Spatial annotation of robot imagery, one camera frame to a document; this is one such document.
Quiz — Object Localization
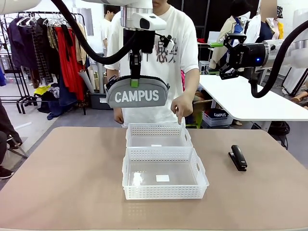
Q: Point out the mannequin in beige coat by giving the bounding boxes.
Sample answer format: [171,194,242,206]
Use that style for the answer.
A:
[208,16,241,73]

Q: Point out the yellow garment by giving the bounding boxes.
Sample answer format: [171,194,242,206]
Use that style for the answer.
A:
[271,20,285,40]

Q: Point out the dark clothes pile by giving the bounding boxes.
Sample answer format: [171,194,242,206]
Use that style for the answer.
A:
[37,83,85,120]

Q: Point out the black clothes rack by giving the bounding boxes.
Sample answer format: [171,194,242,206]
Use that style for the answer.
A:
[0,9,87,116]

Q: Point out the smaller white plastic mesh basket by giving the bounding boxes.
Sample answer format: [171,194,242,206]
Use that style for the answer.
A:
[125,122,194,149]

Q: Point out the seated person's bare legs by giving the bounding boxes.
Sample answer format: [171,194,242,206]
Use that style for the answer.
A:
[290,81,308,108]

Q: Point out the person in white printed T-shirt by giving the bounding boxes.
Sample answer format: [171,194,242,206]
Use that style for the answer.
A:
[104,0,200,128]

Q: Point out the black bag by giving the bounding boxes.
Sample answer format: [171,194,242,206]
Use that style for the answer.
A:
[267,121,291,150]

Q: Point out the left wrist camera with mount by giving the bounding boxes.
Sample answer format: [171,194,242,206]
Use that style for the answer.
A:
[154,33,174,48]

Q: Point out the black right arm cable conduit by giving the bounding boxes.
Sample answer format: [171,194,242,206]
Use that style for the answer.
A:
[249,0,308,99]

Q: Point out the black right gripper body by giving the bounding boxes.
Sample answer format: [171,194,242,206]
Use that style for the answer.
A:
[234,42,267,69]

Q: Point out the white table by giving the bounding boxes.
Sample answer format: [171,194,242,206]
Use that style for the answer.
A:
[199,75,308,122]

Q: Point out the grey paper roll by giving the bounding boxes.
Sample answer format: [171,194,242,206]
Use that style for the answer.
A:
[78,69,96,93]

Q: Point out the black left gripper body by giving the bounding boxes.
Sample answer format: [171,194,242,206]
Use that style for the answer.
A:
[123,28,155,54]

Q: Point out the grey Campus pencil case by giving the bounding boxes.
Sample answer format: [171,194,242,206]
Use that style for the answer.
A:
[104,75,171,109]

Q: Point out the red dress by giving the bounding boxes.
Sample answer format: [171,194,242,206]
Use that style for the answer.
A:
[55,26,85,101]

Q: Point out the white partition panel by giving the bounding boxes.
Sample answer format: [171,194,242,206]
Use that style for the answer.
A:
[282,67,308,96]

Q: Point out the background man in white shirt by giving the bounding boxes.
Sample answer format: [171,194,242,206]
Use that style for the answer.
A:
[100,4,116,58]

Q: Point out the black stapler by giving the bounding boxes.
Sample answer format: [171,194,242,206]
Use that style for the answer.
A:
[228,144,248,172]

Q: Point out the white basket under table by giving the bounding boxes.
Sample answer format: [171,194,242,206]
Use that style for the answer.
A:
[202,109,233,128]

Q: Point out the mannequin in white shirt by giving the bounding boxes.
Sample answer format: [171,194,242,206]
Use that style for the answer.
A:
[245,13,263,44]

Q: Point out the grey storage bin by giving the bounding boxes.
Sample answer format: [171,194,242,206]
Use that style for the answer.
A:
[90,92,113,111]

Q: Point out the black grid-pattern garment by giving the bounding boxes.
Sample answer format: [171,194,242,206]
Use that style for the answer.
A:
[31,18,61,84]

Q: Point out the navy hanging jacket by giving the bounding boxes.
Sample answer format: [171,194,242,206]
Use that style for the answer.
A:
[7,18,37,70]

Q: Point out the green stool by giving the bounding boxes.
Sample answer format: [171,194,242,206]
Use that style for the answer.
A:
[186,112,203,128]

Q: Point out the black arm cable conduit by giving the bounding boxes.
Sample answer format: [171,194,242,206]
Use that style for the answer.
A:
[249,0,308,99]
[49,0,138,65]

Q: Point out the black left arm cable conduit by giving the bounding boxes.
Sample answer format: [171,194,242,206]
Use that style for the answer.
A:
[49,0,138,65]

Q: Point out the olive patterned scarf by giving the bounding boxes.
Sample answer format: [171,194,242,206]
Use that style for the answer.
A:
[47,24,58,49]

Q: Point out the cream paper roll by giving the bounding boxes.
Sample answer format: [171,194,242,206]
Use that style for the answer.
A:
[87,66,97,90]

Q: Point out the person's left forearm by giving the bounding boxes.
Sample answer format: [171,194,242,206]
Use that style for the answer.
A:
[181,69,200,102]

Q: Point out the beige hanging garment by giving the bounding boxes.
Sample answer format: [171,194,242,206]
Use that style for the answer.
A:
[75,24,88,66]

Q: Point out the seated person in dark trousers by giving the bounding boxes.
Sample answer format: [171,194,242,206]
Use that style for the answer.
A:
[0,98,24,179]

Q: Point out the yellow-green garment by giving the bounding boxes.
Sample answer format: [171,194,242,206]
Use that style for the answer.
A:
[33,85,52,96]

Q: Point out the dark Campus pencil case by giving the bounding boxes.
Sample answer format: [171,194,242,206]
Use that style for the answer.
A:
[208,108,229,120]

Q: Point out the white tube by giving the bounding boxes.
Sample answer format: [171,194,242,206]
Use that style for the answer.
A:
[97,64,105,94]

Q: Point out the person's left hand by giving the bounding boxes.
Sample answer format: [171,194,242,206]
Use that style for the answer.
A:
[171,95,193,126]

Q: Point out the cardboard box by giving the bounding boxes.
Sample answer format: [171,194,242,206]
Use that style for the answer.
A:
[192,99,215,121]

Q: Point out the larger white plastic mesh basket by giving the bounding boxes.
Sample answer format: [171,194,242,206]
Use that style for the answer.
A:
[122,146,210,200]

